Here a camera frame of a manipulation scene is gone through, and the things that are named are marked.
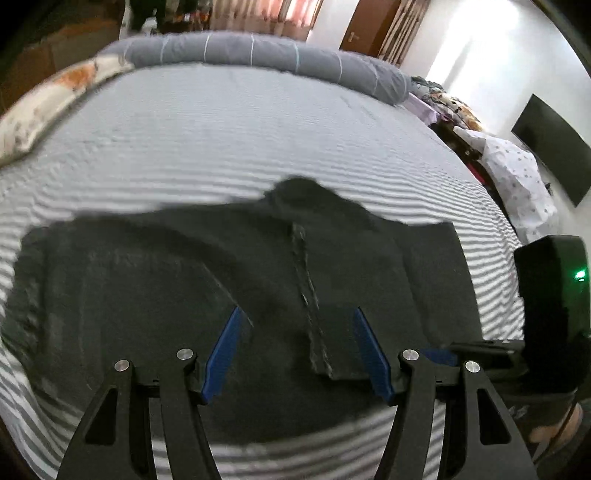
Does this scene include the floral pillow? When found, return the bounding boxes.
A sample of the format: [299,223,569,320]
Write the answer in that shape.
[0,54,134,167]

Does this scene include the grey checked rolled quilt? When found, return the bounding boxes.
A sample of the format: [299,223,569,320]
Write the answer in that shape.
[95,32,411,106]

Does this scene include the dark carved wooden headboard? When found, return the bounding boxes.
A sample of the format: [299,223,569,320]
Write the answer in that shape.
[0,14,125,112]

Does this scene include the bed with striped sheet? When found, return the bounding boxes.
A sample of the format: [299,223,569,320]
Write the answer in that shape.
[0,62,525,480]

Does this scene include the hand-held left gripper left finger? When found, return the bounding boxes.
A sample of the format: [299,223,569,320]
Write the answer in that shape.
[56,307,245,480]

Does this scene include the dark grey denim pants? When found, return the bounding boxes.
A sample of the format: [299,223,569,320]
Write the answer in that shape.
[0,175,485,421]

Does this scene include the brown wooden door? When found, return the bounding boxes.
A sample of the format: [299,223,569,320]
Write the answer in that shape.
[339,0,402,58]

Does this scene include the beige patterned curtain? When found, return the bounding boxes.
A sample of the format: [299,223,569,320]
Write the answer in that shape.
[379,0,428,65]

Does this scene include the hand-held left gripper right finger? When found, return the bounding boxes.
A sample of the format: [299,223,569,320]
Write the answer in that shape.
[352,308,539,480]

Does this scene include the dark hanging jacket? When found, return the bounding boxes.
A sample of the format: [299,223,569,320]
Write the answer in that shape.
[127,0,160,31]

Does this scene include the white dotted cloth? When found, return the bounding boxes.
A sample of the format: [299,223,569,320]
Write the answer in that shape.
[455,129,559,243]

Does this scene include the purple cloth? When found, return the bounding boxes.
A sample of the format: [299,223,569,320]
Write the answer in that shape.
[406,92,439,123]

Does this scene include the person's right forearm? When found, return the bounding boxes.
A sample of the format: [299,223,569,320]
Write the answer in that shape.
[508,392,583,457]

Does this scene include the pile of mixed clothes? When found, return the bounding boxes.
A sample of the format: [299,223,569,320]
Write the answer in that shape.
[411,76,483,134]

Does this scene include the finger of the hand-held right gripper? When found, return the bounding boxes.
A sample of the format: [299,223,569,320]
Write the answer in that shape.
[422,339,527,371]

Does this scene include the black wall television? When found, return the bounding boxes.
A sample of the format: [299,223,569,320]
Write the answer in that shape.
[511,93,591,207]

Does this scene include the black cable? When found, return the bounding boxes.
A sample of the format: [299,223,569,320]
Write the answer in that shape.
[536,399,579,467]

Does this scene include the pink patterned window curtain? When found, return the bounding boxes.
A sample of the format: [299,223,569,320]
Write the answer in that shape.
[210,0,324,42]

